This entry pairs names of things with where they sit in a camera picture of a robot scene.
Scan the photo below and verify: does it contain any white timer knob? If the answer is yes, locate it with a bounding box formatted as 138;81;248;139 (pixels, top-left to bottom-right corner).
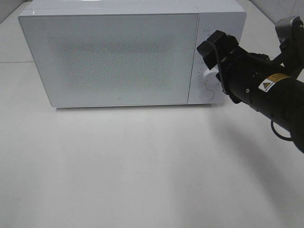
203;67;219;85

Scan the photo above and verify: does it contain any round white door button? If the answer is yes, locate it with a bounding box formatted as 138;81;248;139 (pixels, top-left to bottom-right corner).
199;89;214;104

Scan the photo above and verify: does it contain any white microwave door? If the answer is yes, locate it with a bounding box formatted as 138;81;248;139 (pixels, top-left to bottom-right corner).
19;14;199;108

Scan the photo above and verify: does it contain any white microwave oven body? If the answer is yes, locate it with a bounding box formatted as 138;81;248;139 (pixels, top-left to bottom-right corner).
19;0;247;105

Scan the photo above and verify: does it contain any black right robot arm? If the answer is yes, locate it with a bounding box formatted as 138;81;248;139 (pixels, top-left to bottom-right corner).
197;30;304;152

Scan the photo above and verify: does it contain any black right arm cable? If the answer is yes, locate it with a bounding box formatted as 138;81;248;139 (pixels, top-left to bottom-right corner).
206;40;295;141

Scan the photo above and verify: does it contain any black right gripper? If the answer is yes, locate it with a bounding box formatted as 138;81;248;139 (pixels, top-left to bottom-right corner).
197;30;259;104

